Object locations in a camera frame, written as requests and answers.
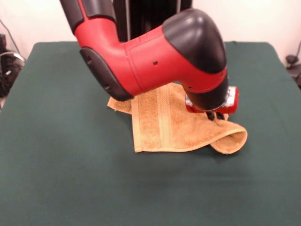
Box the dark grey stand base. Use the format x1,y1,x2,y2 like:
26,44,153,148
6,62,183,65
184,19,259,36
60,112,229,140
0,34,26,97
285,54,301,89

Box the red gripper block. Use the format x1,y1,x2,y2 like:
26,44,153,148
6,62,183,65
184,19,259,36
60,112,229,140
186,86,240,121

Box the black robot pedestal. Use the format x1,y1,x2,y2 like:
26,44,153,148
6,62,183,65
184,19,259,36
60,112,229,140
112,0,194,43

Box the tan terry towel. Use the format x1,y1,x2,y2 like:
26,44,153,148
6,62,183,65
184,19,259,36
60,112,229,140
107,82,248,155

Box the dark green table cloth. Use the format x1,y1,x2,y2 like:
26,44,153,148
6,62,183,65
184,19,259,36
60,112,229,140
0,41,301,226

